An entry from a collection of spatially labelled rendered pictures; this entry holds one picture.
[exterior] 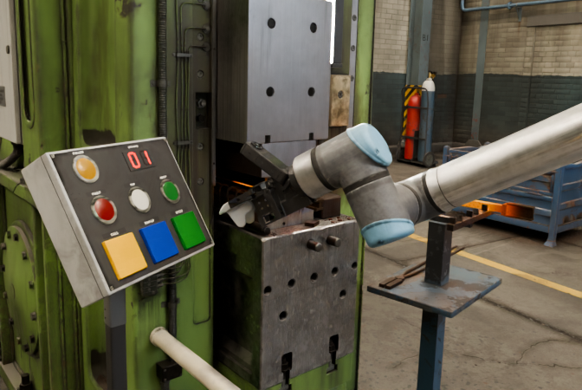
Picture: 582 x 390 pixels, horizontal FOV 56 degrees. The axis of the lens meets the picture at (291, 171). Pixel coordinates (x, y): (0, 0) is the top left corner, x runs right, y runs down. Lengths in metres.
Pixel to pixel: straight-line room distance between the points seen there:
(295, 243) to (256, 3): 0.66
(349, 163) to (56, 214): 0.53
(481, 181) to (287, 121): 0.68
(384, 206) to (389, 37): 8.92
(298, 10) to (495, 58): 9.10
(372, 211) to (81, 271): 0.53
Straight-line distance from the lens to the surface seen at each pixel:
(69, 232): 1.07
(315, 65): 1.62
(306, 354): 1.74
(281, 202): 1.09
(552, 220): 5.11
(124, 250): 1.09
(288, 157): 1.57
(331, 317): 1.76
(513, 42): 10.40
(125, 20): 1.50
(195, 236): 1.24
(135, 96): 1.47
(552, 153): 1.00
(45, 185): 1.09
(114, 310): 1.29
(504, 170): 1.02
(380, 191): 0.98
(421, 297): 1.82
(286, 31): 1.55
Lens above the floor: 1.35
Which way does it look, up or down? 10 degrees down
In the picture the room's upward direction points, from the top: 2 degrees clockwise
